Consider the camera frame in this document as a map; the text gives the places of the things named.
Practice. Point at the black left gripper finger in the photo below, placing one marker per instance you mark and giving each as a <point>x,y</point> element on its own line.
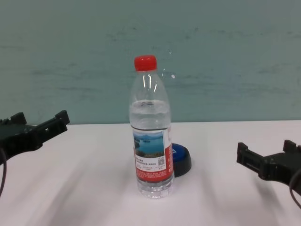
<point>16,118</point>
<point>55,126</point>

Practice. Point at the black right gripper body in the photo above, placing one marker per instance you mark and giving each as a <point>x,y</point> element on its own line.
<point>279,167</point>

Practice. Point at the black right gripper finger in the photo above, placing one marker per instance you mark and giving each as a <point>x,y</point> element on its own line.
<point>292,147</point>
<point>249,157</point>

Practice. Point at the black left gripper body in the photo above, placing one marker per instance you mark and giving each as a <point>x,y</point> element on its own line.
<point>18,139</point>

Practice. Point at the blue button black base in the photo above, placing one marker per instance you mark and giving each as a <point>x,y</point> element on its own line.
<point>182,157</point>

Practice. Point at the clear water bottle red cap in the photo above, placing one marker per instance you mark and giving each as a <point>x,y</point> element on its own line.
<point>150,117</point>

